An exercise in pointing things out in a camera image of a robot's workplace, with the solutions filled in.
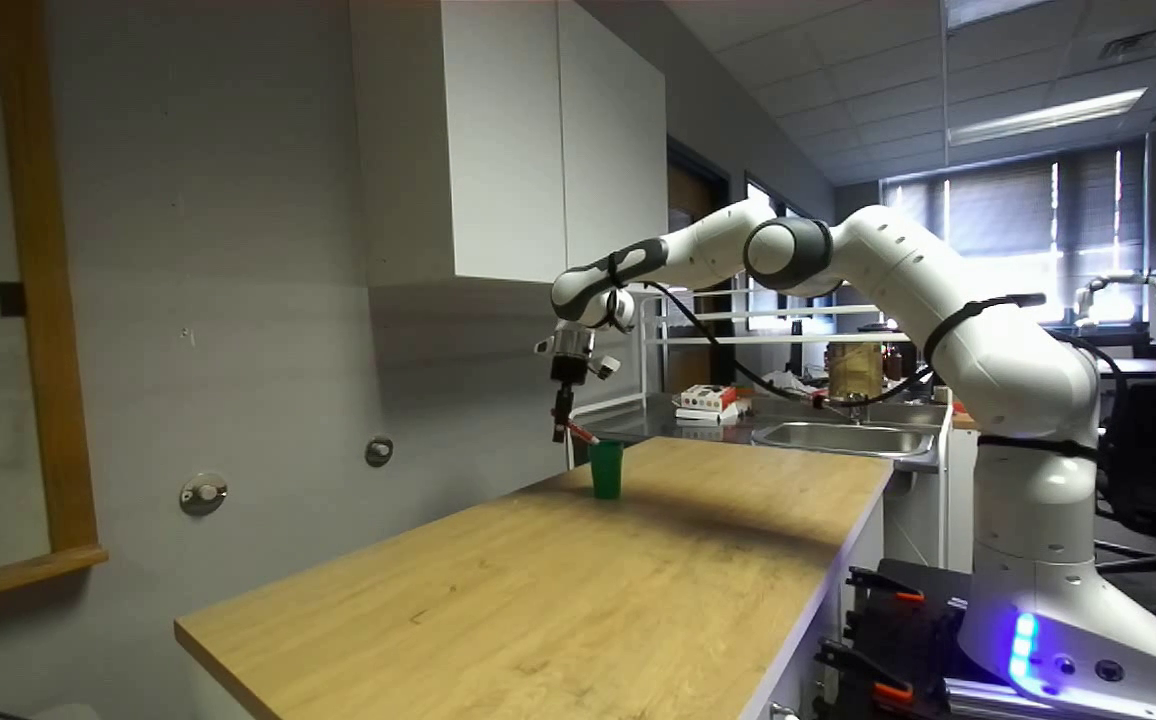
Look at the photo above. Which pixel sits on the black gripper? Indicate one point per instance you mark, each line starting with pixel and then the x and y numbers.
pixel 575 359

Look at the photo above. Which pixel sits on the red white marker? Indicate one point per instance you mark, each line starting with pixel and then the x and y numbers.
pixel 580 435

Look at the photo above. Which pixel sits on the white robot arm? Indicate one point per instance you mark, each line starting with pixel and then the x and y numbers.
pixel 1037 613

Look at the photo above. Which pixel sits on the green plastic cup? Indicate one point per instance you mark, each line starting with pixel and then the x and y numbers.
pixel 606 456

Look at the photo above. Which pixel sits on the red white box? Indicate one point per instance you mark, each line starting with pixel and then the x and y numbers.
pixel 712 404

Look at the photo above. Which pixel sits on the brown paper bag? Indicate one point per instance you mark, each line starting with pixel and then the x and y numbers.
pixel 853 375

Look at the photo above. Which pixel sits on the metal sink counter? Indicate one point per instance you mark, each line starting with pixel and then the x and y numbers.
pixel 915 450

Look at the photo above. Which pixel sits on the ceiling light panel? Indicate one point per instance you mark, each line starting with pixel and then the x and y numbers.
pixel 1051 119

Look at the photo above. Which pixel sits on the wooden framed whiteboard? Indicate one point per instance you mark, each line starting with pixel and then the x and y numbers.
pixel 47 476

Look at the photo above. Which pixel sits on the white metal rail frame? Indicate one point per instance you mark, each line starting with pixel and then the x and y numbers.
pixel 777 359

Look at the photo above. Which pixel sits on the small metal wall knob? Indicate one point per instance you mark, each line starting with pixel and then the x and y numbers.
pixel 379 453

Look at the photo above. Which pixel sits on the white wall cabinet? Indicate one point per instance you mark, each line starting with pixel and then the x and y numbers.
pixel 501 137

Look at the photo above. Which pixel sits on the round metal wall knob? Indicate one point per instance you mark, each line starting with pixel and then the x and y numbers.
pixel 200 492

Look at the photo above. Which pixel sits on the black clamp with orange handle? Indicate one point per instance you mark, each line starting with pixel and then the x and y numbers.
pixel 898 645

